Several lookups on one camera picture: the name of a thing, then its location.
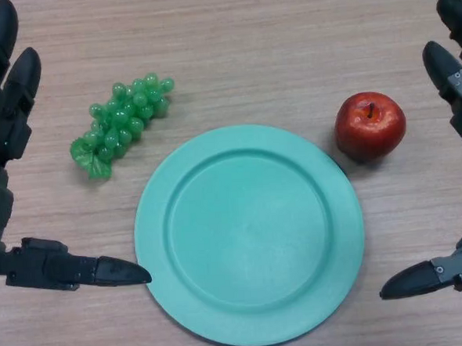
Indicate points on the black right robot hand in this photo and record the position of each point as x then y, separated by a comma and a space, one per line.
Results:
459, 88

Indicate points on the red apple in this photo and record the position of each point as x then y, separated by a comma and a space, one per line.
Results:
369, 131

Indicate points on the green round plate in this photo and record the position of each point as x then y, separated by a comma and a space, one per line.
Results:
250, 238

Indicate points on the green grape bunch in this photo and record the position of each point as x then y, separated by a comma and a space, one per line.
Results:
126, 120

